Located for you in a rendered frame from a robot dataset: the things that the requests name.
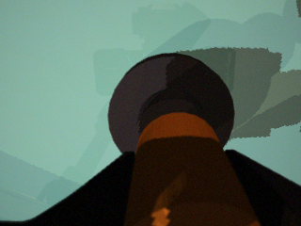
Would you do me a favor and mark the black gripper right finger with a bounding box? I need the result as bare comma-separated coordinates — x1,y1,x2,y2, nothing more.
225,150,301,226

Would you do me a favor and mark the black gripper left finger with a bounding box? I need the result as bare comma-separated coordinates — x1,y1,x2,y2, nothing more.
0,152,135,226

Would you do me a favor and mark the orange knob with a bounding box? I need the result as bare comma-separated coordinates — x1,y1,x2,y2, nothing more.
123,112,261,226

